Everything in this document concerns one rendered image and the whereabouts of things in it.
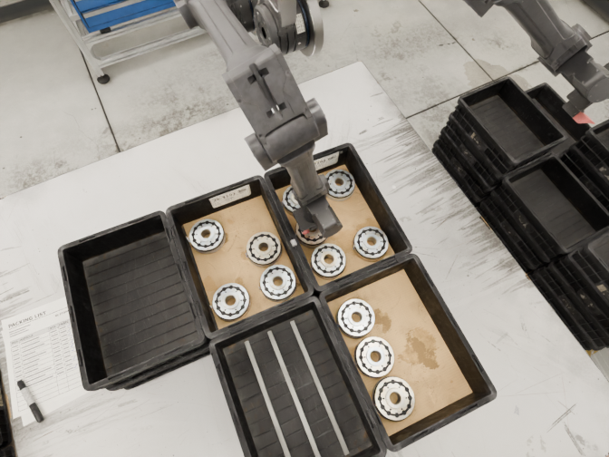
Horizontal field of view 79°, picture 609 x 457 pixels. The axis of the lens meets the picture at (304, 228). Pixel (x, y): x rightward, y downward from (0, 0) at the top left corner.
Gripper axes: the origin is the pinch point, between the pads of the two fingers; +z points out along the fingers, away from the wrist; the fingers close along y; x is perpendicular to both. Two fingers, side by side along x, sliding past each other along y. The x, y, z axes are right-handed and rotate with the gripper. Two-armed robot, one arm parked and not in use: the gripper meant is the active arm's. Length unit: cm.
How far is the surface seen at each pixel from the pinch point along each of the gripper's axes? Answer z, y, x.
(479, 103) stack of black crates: 38, 110, 40
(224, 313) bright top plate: 1.2, -32.9, -12.7
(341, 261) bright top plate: 1.2, 3.2, -12.9
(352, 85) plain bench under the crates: 17, 47, 58
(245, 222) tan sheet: 4.0, -17.6, 11.7
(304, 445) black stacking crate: 4, -26, -51
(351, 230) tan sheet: 4.2, 11.3, -4.5
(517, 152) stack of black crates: 39, 109, 9
